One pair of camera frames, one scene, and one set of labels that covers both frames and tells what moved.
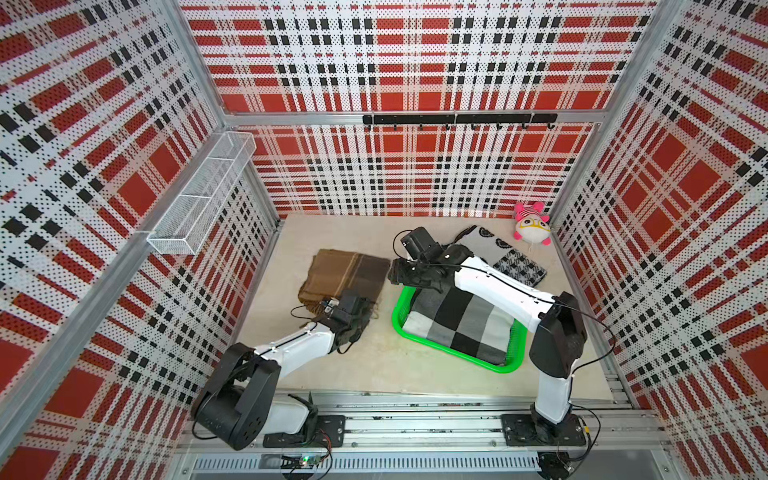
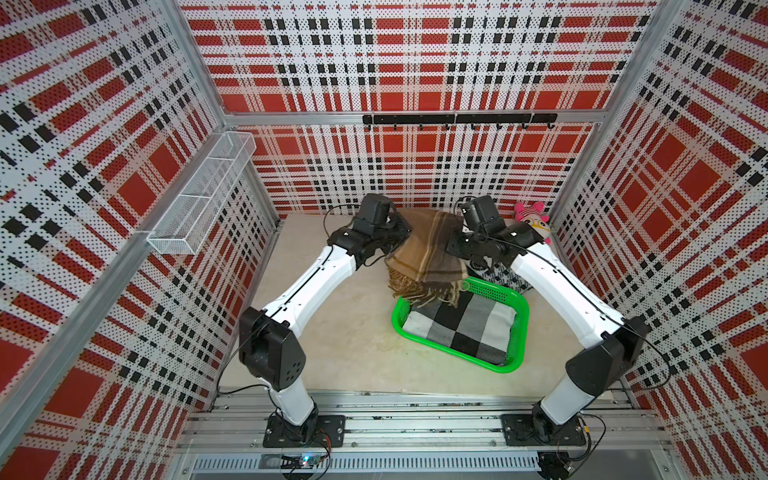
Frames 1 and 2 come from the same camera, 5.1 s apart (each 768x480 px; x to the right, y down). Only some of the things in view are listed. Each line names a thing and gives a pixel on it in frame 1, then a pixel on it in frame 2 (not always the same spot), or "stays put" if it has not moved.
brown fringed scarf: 334,271 to 422,267
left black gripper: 364,313 to 403,230
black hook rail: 446,120 stays put
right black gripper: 397,270 to 452,248
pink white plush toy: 532,224 stays put
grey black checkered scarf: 462,321 stays put
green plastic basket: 517,341 stays put
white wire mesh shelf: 198,208 stays put
